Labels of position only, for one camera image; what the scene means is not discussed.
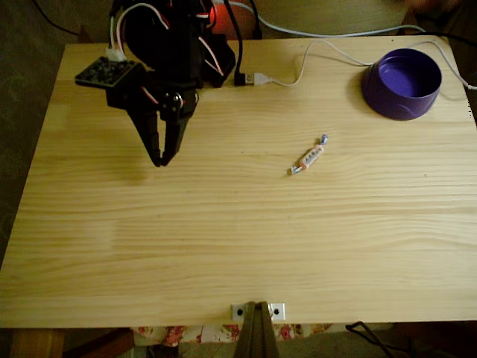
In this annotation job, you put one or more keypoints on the dark camera stand pole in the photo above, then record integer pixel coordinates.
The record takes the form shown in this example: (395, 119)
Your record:
(256, 335)

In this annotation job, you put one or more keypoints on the white candy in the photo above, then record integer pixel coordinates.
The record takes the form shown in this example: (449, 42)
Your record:
(310, 156)

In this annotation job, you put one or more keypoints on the wooden table leg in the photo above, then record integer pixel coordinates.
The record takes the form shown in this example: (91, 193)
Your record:
(35, 343)

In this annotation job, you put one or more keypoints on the floral cloth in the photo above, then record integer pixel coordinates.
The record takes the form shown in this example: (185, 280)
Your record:
(208, 333)

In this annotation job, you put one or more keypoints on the black wrist camera board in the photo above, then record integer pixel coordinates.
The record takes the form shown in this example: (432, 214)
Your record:
(106, 72)

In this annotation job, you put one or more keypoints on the orange round object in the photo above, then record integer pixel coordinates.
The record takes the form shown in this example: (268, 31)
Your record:
(227, 22)

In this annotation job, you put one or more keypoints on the purple bowl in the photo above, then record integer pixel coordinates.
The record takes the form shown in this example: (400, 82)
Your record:
(400, 84)

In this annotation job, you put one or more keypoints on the metal mounting bracket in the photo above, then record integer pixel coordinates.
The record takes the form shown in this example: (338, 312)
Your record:
(277, 311)

